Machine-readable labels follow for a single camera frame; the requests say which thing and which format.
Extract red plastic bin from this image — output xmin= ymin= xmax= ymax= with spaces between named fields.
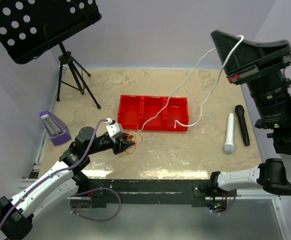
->
xmin=163 ymin=97 xmax=189 ymax=132
xmin=117 ymin=95 xmax=143 ymax=130
xmin=137 ymin=95 xmax=165 ymax=131

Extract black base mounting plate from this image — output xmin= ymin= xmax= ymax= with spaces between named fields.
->
xmin=76 ymin=179 xmax=236 ymax=208

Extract purple metronome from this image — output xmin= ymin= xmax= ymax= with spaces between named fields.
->
xmin=39 ymin=110 xmax=72 ymax=146

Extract aluminium front rail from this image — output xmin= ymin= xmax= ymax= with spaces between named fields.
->
xmin=17 ymin=177 xmax=283 ymax=201

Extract orange and white cables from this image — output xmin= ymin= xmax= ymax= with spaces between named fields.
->
xmin=119 ymin=131 xmax=143 ymax=155

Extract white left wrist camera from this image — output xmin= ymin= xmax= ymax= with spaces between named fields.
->
xmin=105 ymin=118 xmax=124 ymax=139

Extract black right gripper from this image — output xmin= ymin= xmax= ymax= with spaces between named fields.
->
xmin=213 ymin=28 xmax=291 ymax=129

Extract red left plastic bin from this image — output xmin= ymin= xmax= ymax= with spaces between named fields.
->
xmin=117 ymin=95 xmax=143 ymax=130

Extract black microphone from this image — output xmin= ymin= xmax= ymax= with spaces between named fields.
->
xmin=234 ymin=105 xmax=250 ymax=147

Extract red middle plastic bin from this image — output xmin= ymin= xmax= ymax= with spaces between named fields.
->
xmin=137 ymin=95 xmax=165 ymax=131

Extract red right plastic bin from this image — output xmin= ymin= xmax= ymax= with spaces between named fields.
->
xmin=163 ymin=97 xmax=189 ymax=132

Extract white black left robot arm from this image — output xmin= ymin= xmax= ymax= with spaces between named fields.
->
xmin=0 ymin=123 xmax=135 ymax=240

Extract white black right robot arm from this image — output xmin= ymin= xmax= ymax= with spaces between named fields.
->
xmin=208 ymin=30 xmax=291 ymax=197

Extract white microphone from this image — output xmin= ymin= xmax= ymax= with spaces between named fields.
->
xmin=223 ymin=113 xmax=235 ymax=154

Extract white cable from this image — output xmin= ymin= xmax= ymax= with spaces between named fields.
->
xmin=136 ymin=34 xmax=245 ymax=133

